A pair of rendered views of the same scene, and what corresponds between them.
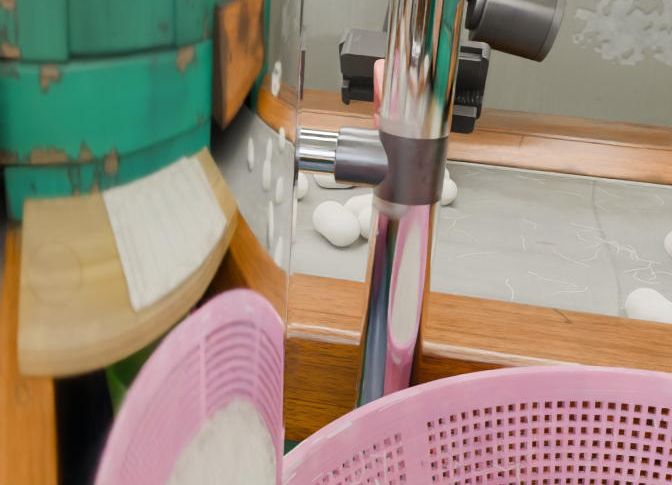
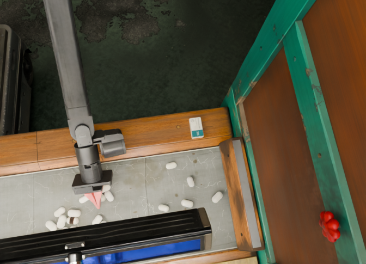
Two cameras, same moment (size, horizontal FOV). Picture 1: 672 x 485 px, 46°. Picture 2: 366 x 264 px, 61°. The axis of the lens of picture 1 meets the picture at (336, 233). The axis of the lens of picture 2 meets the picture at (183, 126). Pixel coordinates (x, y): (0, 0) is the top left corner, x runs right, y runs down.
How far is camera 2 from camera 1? 0.92 m
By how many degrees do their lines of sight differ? 56
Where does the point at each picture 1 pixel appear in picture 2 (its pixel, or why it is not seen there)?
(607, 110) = not seen: outside the picture
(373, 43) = (81, 190)
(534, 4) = (117, 153)
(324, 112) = (68, 157)
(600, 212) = (146, 184)
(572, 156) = (138, 152)
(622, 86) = not seen: outside the picture
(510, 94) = not seen: outside the picture
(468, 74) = (107, 178)
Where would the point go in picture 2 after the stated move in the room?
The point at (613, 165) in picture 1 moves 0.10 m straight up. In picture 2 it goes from (149, 152) to (147, 145)
